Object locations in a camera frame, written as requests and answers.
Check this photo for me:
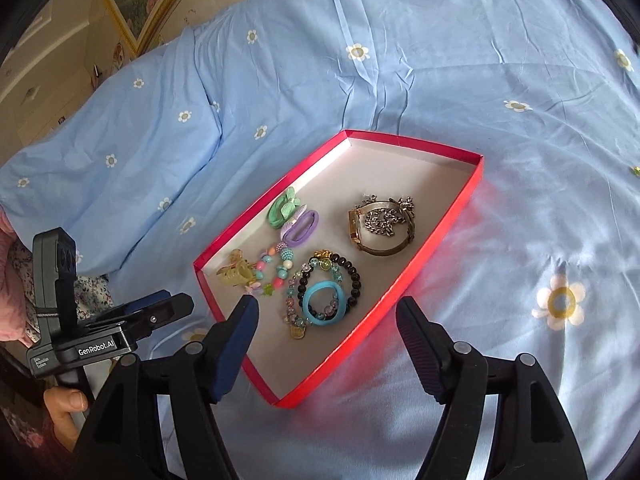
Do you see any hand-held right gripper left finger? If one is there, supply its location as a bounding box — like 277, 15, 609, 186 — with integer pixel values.
72, 294, 261, 480

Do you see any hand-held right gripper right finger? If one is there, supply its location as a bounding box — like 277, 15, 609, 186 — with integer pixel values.
395, 296, 588, 480

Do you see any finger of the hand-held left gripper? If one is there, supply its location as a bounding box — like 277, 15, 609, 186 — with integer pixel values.
120, 294, 196, 343
77, 289, 171, 328

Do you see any crystal bead bracelet with charm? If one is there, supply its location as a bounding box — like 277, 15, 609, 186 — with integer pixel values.
285, 250, 346, 342

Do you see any yellow claw hair clip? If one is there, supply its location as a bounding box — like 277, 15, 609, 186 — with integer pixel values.
216, 249, 261, 288

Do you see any blue hair tie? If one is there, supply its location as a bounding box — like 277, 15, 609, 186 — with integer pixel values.
301, 281, 347, 326

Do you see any gold wristwatch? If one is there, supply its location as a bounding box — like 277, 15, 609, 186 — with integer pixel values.
347, 195, 418, 257

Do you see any purple bow hair tie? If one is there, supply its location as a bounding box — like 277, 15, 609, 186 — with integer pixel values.
280, 208, 321, 247

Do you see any red shallow box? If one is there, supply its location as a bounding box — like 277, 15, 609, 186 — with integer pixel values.
192, 130, 485, 408

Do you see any person's left hand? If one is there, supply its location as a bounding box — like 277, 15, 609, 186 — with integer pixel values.
42, 387, 93, 448

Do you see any floral cloth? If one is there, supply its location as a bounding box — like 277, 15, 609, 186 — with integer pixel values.
7, 242, 108, 326

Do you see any pink cloth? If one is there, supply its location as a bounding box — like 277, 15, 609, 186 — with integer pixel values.
0, 210, 38, 346

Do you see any blue floral bedsheet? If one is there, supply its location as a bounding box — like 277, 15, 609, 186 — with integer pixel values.
0, 0, 640, 480

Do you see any gold framed picture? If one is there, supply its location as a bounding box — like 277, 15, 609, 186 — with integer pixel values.
95, 0, 221, 56

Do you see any black bead bracelet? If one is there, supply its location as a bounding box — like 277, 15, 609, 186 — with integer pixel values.
295, 252, 362, 318

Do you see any colorful bead bracelet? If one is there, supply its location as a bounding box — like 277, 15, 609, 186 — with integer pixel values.
245, 241, 297, 297

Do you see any silver chain necklace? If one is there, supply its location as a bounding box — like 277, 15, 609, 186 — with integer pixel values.
361, 195, 416, 236

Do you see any green bow hair tie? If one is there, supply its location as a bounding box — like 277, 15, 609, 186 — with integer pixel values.
267, 186, 307, 228

